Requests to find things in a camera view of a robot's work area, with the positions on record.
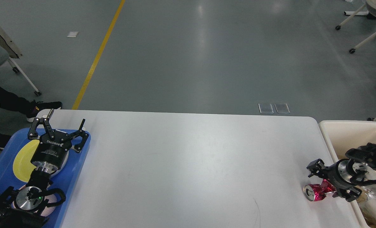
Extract yellow plastic plate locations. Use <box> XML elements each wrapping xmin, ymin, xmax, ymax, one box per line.
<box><xmin>12</xmin><ymin>140</ymin><xmax>40</xmax><ymax>183</ymax></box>

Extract beige plastic bin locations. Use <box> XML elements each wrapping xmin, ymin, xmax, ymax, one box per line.
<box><xmin>319</xmin><ymin>121</ymin><xmax>376</xmax><ymax>228</ymax></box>

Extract clear floor plate right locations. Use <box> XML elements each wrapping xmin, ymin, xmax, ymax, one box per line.
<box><xmin>274</xmin><ymin>103</ymin><xmax>291</xmax><ymax>114</ymax></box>

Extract clear floor plate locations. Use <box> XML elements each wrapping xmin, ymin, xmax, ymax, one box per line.
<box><xmin>258</xmin><ymin>103</ymin><xmax>275</xmax><ymax>114</ymax></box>
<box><xmin>274</xmin><ymin>103</ymin><xmax>291</xmax><ymax>114</ymax></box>

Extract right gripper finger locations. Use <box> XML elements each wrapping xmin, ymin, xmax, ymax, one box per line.
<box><xmin>307</xmin><ymin>159</ymin><xmax>330</xmax><ymax>180</ymax></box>
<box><xmin>332</xmin><ymin>187</ymin><xmax>362</xmax><ymax>202</ymax></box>

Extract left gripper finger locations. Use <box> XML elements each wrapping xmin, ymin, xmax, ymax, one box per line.
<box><xmin>27</xmin><ymin>109</ymin><xmax>56</xmax><ymax>141</ymax></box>
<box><xmin>61</xmin><ymin>119</ymin><xmax>90</xmax><ymax>154</ymax></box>

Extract clear floor plate left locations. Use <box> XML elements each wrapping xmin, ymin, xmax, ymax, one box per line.
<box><xmin>258</xmin><ymin>103</ymin><xmax>275</xmax><ymax>114</ymax></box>

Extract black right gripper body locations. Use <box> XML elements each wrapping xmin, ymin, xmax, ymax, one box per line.
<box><xmin>327</xmin><ymin>160</ymin><xmax>358</xmax><ymax>192</ymax></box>

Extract person in black clothes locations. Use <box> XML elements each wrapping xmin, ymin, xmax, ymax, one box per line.
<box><xmin>0</xmin><ymin>87</ymin><xmax>62</xmax><ymax>150</ymax></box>

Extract blue plastic tray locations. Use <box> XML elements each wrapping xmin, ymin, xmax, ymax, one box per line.
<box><xmin>0</xmin><ymin>128</ymin><xmax>91</xmax><ymax>228</ymax></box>

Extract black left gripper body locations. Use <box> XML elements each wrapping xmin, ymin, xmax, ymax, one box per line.
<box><xmin>31</xmin><ymin>133</ymin><xmax>72</xmax><ymax>173</ymax></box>

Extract red object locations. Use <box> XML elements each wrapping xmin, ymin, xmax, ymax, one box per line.
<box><xmin>302</xmin><ymin>179</ymin><xmax>336</xmax><ymax>202</ymax></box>

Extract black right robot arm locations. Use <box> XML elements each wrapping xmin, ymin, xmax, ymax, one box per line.
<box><xmin>303</xmin><ymin>143</ymin><xmax>376</xmax><ymax>202</ymax></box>

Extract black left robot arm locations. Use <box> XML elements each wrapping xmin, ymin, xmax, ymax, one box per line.
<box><xmin>0</xmin><ymin>110</ymin><xmax>90</xmax><ymax>228</ymax></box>

